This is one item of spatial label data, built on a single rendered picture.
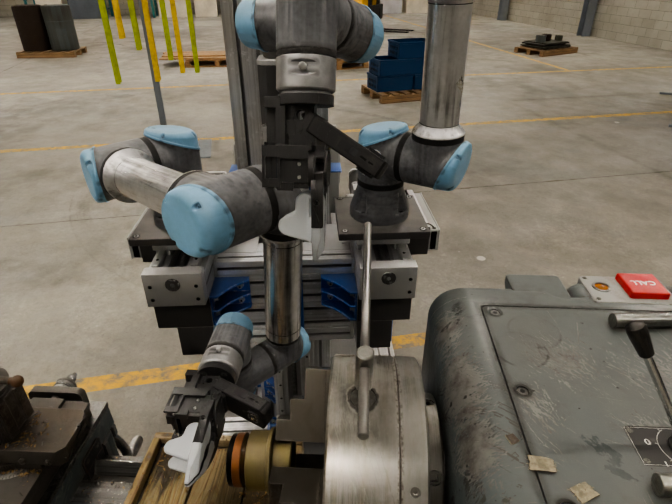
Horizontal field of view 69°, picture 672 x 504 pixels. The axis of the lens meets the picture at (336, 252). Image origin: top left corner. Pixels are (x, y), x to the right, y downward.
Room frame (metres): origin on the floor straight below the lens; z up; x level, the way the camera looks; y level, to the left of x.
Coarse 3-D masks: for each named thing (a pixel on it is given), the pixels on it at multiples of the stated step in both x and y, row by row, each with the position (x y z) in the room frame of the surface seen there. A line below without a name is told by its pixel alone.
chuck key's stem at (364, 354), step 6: (360, 348) 0.44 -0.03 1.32; (366, 348) 0.44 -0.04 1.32; (360, 354) 0.43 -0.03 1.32; (366, 354) 0.43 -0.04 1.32; (372, 354) 0.43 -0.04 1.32; (360, 360) 0.43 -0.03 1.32; (366, 360) 0.43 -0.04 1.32; (372, 360) 0.43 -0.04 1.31; (360, 366) 0.43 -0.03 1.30; (366, 366) 0.43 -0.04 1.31; (372, 366) 0.43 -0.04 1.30; (372, 372) 0.44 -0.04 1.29; (372, 378) 0.44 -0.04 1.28; (372, 384) 0.44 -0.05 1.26
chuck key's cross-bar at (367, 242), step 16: (368, 224) 0.66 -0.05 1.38; (368, 240) 0.63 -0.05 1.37; (368, 256) 0.60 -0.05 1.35; (368, 272) 0.57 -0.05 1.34; (368, 288) 0.55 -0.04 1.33; (368, 304) 0.53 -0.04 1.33; (368, 320) 0.50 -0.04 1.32; (368, 336) 0.48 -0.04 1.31; (368, 368) 0.43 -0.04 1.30; (368, 384) 0.41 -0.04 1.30; (368, 400) 0.38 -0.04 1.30; (368, 416) 0.36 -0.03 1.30; (368, 432) 0.35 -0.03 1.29
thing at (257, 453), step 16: (240, 432) 0.50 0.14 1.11; (256, 432) 0.49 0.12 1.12; (272, 432) 0.48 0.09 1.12; (240, 448) 0.46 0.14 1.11; (256, 448) 0.46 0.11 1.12; (272, 448) 0.47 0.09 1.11; (288, 448) 0.47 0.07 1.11; (240, 464) 0.45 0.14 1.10; (256, 464) 0.44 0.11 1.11; (272, 464) 0.45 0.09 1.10; (288, 464) 0.45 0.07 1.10; (240, 480) 0.44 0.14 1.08; (256, 480) 0.43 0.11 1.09
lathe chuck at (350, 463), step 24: (336, 360) 0.53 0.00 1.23; (384, 360) 0.53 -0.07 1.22; (336, 384) 0.47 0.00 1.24; (384, 384) 0.47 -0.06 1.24; (336, 408) 0.43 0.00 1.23; (384, 408) 0.43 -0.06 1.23; (336, 432) 0.40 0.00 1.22; (384, 432) 0.40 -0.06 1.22; (336, 456) 0.38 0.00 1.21; (360, 456) 0.38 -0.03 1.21; (384, 456) 0.38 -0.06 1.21; (336, 480) 0.36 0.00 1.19; (360, 480) 0.36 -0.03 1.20; (384, 480) 0.36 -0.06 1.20
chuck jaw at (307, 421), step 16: (320, 368) 0.54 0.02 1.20; (320, 384) 0.52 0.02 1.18; (304, 400) 0.51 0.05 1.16; (320, 400) 0.51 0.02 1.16; (288, 416) 0.51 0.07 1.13; (304, 416) 0.50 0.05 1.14; (320, 416) 0.50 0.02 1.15; (288, 432) 0.48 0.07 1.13; (304, 432) 0.48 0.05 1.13; (320, 432) 0.48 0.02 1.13
